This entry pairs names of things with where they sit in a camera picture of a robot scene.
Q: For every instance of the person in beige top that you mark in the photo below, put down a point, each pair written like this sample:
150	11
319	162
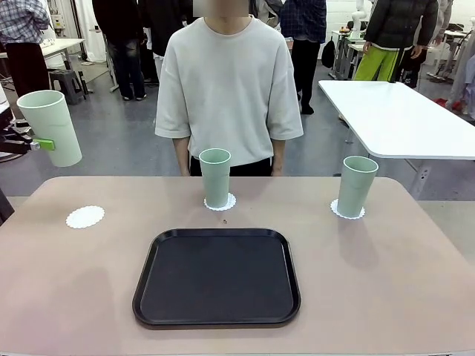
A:
226	81

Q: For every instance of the person in black puffer jacket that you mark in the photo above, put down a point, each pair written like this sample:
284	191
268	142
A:
401	22

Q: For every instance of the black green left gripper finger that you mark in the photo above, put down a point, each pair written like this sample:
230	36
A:
18	125
44	144

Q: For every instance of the person in blue checked shirt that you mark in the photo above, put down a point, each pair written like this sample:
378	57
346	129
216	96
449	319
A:
302	18

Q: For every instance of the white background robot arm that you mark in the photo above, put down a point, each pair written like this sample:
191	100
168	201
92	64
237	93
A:
358	15

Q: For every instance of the grey plastic step stool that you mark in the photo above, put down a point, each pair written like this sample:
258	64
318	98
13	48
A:
67	74

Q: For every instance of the white background desk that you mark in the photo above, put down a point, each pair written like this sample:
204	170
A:
63	44

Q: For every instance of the grey wall electrical box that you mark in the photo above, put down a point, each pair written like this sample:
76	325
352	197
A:
57	22

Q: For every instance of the white scalloped paper coaster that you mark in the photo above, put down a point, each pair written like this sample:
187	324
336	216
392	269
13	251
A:
334	209
232	202
85	218

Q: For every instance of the person in black with jeans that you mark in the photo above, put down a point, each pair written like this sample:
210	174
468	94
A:
118	22

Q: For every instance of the person in plaid shirt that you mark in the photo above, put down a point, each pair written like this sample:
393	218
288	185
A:
22	22

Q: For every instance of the grey background workbench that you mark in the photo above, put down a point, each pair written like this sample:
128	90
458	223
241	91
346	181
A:
347	55

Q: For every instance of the white background table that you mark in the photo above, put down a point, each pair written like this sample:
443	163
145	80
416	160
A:
389	118

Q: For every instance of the black plastic serving tray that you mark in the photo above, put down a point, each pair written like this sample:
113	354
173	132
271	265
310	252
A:
219	278

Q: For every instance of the person's left forearm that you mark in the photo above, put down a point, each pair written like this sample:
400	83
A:
278	157

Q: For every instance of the person in black printed trousers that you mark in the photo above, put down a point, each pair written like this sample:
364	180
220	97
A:
412	74

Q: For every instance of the pale green plastic cup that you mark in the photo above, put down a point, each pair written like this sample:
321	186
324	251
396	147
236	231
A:
216	181
52	122
354	189

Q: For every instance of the black backpack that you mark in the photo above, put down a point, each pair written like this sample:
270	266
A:
328	53

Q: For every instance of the person in light clothing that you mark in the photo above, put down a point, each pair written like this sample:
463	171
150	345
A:
464	81

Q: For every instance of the person's right forearm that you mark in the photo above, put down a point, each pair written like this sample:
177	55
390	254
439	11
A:
182	155

